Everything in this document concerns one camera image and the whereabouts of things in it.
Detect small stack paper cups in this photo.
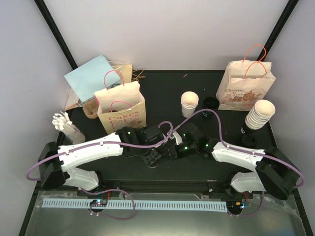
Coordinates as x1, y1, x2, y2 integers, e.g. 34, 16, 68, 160
181, 91, 199, 118

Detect cream paper bag pink sides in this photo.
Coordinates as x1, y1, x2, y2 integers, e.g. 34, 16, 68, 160
94, 81, 147, 134

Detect black lid stack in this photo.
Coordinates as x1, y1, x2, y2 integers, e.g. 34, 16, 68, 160
202, 96, 220, 120

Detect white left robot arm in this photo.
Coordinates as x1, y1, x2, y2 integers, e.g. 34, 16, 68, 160
38, 125, 166, 196

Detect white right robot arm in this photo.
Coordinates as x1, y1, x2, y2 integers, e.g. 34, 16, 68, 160
159, 123, 299, 200

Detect black lid stacks right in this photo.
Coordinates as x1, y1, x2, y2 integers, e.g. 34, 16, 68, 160
240, 133, 257, 148

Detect stacked pulp cup carriers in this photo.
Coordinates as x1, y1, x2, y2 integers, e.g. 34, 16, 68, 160
83, 99, 98, 119

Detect brown kraft paper bag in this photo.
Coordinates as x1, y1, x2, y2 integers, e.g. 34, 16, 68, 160
108, 60, 146, 84

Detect patterned flat paper bag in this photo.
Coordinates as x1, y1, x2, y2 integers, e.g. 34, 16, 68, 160
64, 89, 84, 111

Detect Cream Bear printed paper bag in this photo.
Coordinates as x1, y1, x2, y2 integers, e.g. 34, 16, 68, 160
216, 48, 276, 111

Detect tall stack paper cups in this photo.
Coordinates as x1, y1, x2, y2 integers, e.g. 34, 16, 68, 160
241, 99, 276, 134

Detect light blue paper bag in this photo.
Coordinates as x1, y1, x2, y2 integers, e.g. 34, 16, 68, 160
64, 55, 121, 102

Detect light blue slotted cable duct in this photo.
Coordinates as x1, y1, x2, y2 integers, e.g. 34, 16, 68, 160
41, 198, 227, 213

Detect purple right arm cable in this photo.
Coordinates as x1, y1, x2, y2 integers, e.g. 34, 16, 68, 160
169, 108, 306, 218

